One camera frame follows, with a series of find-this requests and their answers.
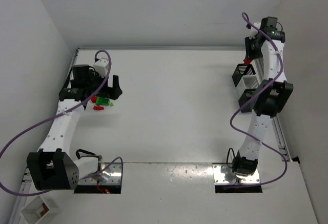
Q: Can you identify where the red lego pile piece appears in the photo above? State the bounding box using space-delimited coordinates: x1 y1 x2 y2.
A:
91 96 97 103

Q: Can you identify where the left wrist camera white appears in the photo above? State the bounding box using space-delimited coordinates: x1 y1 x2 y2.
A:
93 58 109 77

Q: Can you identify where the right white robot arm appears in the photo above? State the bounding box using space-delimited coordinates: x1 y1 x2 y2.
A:
232 16 294 176

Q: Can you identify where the black slatted container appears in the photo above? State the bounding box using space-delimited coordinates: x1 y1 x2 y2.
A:
232 64 256 87
237 88 265 116

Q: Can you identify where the white slatted container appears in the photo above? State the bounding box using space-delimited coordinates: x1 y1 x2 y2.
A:
20 196 62 224
236 75 259 97

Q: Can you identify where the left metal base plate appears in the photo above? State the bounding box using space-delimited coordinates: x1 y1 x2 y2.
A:
78 163 122 186

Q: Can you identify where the purple cable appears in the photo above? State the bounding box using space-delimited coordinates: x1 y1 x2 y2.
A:
229 12 288 189
0 50 124 197

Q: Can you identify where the middle white slatted container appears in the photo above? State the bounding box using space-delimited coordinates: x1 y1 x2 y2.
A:
236 75 259 97

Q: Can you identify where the large red lego brick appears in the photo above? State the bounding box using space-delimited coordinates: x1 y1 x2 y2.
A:
243 58 254 65

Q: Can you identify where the near black slatted container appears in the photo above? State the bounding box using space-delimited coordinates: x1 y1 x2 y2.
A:
237 88 265 116

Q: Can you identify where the small red lego piece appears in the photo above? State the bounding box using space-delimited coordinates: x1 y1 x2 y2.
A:
93 106 104 111

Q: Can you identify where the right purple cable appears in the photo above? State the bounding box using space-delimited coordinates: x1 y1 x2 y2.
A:
229 12 288 189

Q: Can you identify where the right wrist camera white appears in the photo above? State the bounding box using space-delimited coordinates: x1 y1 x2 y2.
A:
247 22 261 39

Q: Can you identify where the metal base plate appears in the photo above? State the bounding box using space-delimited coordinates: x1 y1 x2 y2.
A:
78 163 122 186
212 164 261 186

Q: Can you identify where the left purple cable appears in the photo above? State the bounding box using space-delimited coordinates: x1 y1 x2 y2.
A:
0 50 124 197

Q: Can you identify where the far black slatted container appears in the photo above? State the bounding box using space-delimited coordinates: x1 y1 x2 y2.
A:
232 64 256 87

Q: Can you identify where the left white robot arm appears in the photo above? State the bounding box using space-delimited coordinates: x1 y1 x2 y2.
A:
27 60 122 191

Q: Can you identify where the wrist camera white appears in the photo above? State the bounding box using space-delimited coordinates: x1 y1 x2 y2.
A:
247 22 261 39
93 58 109 77

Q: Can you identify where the large green lego brick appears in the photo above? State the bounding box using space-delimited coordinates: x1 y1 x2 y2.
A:
96 97 110 106

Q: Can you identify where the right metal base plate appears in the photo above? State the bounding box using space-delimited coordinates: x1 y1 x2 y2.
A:
212 164 261 186

